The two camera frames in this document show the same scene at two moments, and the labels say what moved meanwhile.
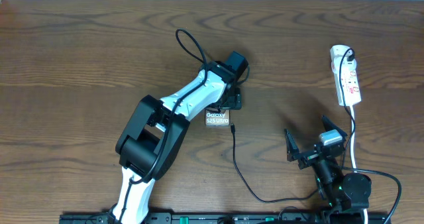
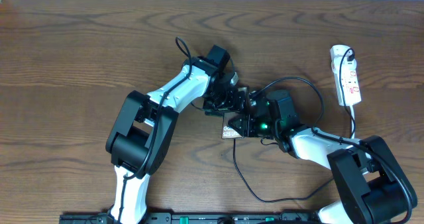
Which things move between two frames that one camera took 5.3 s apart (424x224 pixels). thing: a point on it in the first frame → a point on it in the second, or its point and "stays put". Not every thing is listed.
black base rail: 233,219 stays put
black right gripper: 307,158 → 246,128
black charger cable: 232,126 stays put
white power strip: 344,67 stays put
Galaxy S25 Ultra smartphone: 222,118 → 228,130
